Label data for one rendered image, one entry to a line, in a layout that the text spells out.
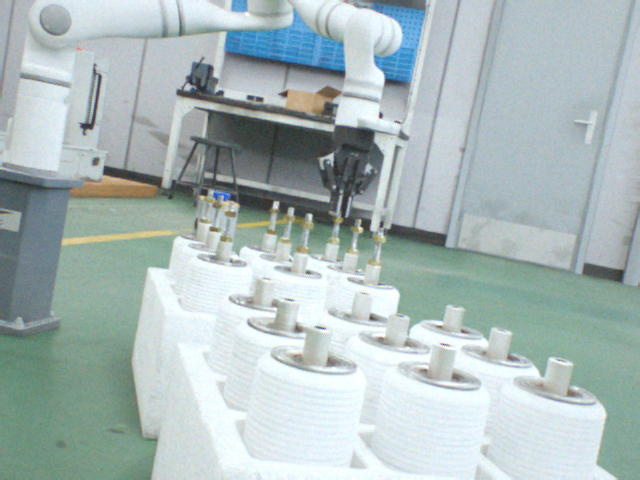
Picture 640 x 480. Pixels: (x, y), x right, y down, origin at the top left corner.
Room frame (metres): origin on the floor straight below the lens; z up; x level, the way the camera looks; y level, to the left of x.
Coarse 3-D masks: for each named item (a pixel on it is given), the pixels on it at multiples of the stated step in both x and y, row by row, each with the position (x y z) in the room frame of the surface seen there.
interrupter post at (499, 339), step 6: (492, 330) 0.88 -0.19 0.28; (498, 330) 0.89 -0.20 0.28; (504, 330) 0.89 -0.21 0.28; (492, 336) 0.88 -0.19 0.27; (498, 336) 0.88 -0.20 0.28; (504, 336) 0.88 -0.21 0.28; (510, 336) 0.88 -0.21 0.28; (492, 342) 0.88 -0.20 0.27; (498, 342) 0.88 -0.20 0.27; (504, 342) 0.88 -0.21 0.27; (510, 342) 0.88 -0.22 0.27; (492, 348) 0.88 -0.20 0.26; (498, 348) 0.88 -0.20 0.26; (504, 348) 0.88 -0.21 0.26; (486, 354) 0.89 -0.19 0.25; (492, 354) 0.88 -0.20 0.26; (498, 354) 0.88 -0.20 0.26; (504, 354) 0.88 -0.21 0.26
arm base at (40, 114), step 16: (32, 80) 1.58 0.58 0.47; (32, 96) 1.58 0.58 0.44; (48, 96) 1.58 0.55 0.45; (64, 96) 1.61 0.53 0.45; (16, 112) 1.59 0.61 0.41; (32, 112) 1.58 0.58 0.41; (48, 112) 1.59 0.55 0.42; (64, 112) 1.62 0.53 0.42; (16, 128) 1.59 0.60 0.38; (32, 128) 1.58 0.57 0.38; (48, 128) 1.59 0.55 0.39; (16, 144) 1.58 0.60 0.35; (32, 144) 1.58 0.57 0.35; (48, 144) 1.59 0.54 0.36; (16, 160) 1.58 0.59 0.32; (32, 160) 1.58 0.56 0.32; (48, 160) 1.60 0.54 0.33
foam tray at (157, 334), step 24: (168, 288) 1.33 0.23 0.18; (144, 312) 1.43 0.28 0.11; (168, 312) 1.14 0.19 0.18; (144, 336) 1.36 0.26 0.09; (168, 336) 1.14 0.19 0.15; (192, 336) 1.15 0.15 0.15; (144, 360) 1.29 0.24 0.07; (168, 360) 1.14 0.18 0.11; (144, 384) 1.24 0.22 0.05; (168, 384) 1.14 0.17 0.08; (144, 408) 1.18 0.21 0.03; (144, 432) 1.14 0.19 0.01
